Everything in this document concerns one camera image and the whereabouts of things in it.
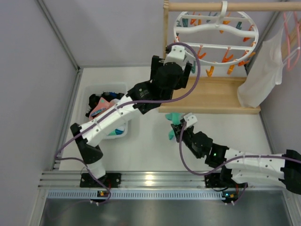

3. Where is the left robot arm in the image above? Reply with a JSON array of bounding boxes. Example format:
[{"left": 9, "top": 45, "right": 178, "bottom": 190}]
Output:
[{"left": 71, "top": 56, "right": 192, "bottom": 182}]

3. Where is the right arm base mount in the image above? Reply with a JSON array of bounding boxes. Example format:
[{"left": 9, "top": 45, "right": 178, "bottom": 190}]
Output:
[{"left": 204, "top": 173, "right": 224, "bottom": 188}]

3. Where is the wooden clothes rack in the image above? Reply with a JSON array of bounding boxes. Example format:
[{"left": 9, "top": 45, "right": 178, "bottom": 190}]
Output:
[{"left": 158, "top": 0, "right": 301, "bottom": 114}]

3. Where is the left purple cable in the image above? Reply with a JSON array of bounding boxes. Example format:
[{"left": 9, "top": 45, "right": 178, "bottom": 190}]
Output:
[{"left": 54, "top": 42, "right": 202, "bottom": 205}]

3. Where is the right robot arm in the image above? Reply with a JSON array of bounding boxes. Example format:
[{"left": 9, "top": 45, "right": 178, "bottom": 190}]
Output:
[{"left": 171, "top": 124, "right": 301, "bottom": 194}]

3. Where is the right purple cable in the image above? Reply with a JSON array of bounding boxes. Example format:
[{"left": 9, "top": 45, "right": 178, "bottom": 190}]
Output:
[{"left": 178, "top": 122, "right": 301, "bottom": 205}]

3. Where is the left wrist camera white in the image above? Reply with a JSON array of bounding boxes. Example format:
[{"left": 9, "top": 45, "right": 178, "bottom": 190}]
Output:
[{"left": 164, "top": 45, "right": 186, "bottom": 67}]

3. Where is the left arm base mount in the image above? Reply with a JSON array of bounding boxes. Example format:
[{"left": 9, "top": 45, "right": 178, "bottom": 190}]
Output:
[{"left": 79, "top": 173, "right": 122, "bottom": 189}]

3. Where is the pink clothes hanger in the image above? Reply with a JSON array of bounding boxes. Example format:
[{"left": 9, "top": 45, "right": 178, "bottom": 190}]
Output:
[{"left": 281, "top": 11, "right": 301, "bottom": 71}]

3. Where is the purple cable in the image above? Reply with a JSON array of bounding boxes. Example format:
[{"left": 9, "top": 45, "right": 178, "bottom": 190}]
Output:
[
  {"left": 54, "top": 42, "right": 202, "bottom": 205},
  {"left": 178, "top": 122, "right": 301, "bottom": 205}
]

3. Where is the teal sock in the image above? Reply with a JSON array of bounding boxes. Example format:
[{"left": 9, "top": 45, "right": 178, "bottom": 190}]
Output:
[
  {"left": 108, "top": 124, "right": 126, "bottom": 136},
  {"left": 165, "top": 113, "right": 183, "bottom": 140}
]

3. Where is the white round clip hanger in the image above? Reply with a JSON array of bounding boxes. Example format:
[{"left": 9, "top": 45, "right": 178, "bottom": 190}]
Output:
[{"left": 173, "top": 1, "right": 259, "bottom": 77}]

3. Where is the pink sock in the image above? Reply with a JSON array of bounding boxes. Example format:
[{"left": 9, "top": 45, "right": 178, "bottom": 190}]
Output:
[{"left": 89, "top": 97, "right": 118, "bottom": 120}]

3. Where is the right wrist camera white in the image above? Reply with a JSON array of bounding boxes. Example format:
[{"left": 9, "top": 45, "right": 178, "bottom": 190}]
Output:
[{"left": 183, "top": 113, "right": 198, "bottom": 128}]

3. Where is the grey slotted cable duct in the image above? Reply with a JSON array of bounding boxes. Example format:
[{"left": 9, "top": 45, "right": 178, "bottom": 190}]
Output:
[{"left": 47, "top": 189, "right": 238, "bottom": 200}]

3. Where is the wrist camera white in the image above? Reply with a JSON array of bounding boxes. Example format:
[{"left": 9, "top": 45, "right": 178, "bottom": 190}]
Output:
[
  {"left": 183, "top": 113, "right": 198, "bottom": 128},
  {"left": 164, "top": 45, "right": 186, "bottom": 67}
]

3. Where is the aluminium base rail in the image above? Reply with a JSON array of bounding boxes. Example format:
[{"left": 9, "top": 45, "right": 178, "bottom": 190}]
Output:
[{"left": 37, "top": 170, "right": 293, "bottom": 189}]

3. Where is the white cloth garment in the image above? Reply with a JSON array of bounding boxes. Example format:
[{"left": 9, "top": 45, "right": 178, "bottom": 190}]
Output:
[{"left": 237, "top": 29, "right": 284, "bottom": 108}]

